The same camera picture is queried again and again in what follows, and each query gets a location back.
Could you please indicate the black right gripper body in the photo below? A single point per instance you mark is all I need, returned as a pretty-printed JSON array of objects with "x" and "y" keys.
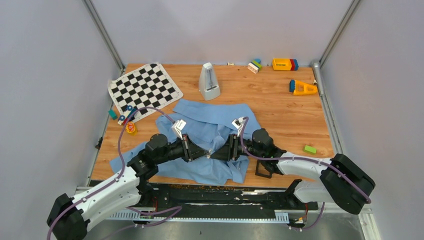
[{"x": 248, "y": 145}]

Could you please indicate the yellow blue toy wedge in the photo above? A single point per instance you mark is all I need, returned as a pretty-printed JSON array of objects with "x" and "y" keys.
[{"x": 299, "y": 88}]

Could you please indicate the white metronome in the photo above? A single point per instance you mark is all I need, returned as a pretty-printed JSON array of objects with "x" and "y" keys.
[{"x": 208, "y": 83}]

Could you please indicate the white green blue blocks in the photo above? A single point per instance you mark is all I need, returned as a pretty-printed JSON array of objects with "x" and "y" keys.
[{"x": 255, "y": 65}]

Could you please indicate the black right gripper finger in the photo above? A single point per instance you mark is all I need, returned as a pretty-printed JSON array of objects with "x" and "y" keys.
[
  {"x": 222, "y": 155},
  {"x": 229, "y": 145}
]

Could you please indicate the light blue shirt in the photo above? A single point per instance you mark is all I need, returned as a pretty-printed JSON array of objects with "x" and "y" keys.
[{"x": 208, "y": 126}]

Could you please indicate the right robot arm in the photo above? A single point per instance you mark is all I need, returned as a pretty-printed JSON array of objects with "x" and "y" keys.
[{"x": 335, "y": 179}]

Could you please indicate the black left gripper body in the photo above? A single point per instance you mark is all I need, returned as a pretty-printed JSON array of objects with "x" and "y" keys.
[{"x": 174, "y": 151}]

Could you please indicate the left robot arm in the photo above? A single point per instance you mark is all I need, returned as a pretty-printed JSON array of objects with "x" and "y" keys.
[{"x": 72, "y": 217}]

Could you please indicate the black square frame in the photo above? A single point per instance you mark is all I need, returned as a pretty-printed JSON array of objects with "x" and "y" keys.
[{"x": 264, "y": 169}]

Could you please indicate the small green block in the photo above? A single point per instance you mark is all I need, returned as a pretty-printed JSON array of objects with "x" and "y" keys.
[{"x": 310, "y": 149}]

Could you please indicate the black white checkerboard mat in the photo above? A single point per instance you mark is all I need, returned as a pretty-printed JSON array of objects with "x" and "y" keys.
[{"x": 147, "y": 86}]

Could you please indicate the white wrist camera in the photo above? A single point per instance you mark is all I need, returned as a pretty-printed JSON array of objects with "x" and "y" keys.
[
  {"x": 239, "y": 123},
  {"x": 177, "y": 128}
]

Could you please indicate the silver leaf brooch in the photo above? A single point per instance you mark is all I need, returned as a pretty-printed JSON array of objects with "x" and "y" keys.
[{"x": 209, "y": 153}]

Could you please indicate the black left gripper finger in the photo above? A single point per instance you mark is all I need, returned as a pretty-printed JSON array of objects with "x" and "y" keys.
[
  {"x": 189, "y": 160},
  {"x": 190, "y": 149}
]

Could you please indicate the grey pipe in corner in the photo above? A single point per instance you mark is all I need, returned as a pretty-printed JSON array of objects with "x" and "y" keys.
[{"x": 316, "y": 68}]

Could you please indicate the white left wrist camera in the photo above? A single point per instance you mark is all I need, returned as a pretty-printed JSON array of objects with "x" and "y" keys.
[{"x": 177, "y": 128}]

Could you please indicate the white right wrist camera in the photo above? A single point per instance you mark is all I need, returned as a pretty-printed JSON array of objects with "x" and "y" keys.
[{"x": 239, "y": 123}]

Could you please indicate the teal small block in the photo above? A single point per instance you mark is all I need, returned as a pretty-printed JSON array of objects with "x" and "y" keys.
[{"x": 112, "y": 114}]

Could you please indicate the yellow round toy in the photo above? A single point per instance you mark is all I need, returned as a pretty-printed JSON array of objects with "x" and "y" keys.
[{"x": 131, "y": 128}]

